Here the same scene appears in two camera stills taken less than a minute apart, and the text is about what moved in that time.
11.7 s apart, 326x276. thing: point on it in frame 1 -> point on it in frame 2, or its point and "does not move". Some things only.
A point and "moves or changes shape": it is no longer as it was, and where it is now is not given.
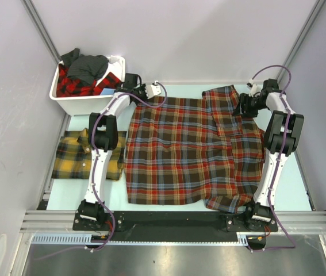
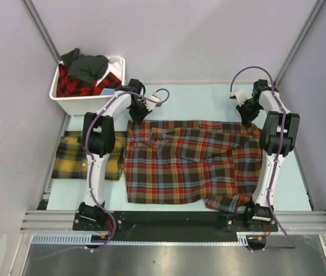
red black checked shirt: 67,87 does not move
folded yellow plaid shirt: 73,157 does not move
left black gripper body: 140,92 -> 138,110
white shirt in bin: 114,66 does not move
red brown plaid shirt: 194,149 moves or changes shape
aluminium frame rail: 45,221 does not move
